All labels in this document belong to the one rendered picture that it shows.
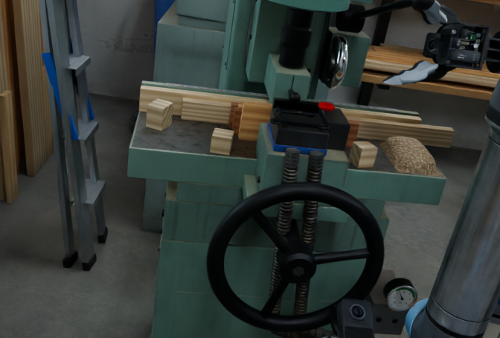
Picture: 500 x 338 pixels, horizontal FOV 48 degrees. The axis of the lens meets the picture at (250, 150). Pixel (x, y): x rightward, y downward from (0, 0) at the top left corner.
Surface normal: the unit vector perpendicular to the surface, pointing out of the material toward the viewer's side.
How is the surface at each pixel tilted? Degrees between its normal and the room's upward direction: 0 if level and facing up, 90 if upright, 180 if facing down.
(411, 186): 90
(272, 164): 90
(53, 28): 90
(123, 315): 0
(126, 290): 0
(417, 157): 32
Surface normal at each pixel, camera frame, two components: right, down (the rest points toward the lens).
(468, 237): -0.86, 0.08
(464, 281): -0.63, 0.23
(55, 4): 0.99, 0.06
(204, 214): 0.07, 0.43
